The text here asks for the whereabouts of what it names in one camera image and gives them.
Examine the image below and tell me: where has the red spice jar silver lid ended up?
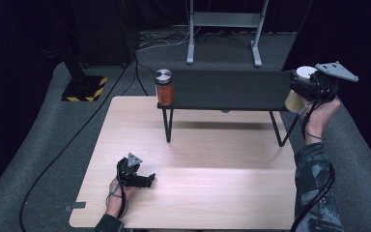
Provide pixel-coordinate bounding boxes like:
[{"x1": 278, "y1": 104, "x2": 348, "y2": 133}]
[{"x1": 154, "y1": 68, "x2": 176, "y2": 106}]

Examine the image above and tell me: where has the grey metal stand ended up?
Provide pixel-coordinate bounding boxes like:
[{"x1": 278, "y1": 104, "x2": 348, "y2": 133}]
[{"x1": 185, "y1": 0, "x2": 271, "y2": 69}]

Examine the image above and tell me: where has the grey tape strip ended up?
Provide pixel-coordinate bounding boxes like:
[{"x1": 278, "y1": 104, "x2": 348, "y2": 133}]
[{"x1": 64, "y1": 201, "x2": 87, "y2": 214}]

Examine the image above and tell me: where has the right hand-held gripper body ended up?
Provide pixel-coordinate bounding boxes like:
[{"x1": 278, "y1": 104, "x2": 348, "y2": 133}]
[{"x1": 294, "y1": 60, "x2": 360, "y2": 104}]

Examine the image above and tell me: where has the person's right hand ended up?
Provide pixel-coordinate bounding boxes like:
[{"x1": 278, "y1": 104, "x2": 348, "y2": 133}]
[{"x1": 301, "y1": 96, "x2": 342, "y2": 145}]

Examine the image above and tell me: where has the black yellow striped stand base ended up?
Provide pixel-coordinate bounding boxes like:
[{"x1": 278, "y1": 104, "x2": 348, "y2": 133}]
[{"x1": 60, "y1": 74, "x2": 108, "y2": 102}]

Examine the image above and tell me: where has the black low shelf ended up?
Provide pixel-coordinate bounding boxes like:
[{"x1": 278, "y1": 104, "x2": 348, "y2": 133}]
[{"x1": 157, "y1": 69, "x2": 303, "y2": 148}]

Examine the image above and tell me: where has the bundle of floor cables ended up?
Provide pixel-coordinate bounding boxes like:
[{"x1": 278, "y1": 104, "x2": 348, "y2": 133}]
[{"x1": 136, "y1": 29, "x2": 191, "y2": 52}]

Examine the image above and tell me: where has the long black floor cable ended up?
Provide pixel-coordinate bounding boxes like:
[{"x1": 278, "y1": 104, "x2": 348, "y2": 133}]
[{"x1": 18, "y1": 52, "x2": 162, "y2": 232}]

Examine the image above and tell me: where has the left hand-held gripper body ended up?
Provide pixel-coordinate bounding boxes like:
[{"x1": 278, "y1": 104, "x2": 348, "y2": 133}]
[{"x1": 115, "y1": 152, "x2": 148, "y2": 189}]

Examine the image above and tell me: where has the yellow spice jar white lid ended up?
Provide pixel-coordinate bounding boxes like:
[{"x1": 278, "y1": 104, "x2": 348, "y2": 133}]
[{"x1": 284, "y1": 65, "x2": 319, "y2": 114}]

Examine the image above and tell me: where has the person's left hand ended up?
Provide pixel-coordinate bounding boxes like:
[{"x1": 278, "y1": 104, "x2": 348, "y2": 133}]
[{"x1": 105, "y1": 176, "x2": 138, "y2": 219}]

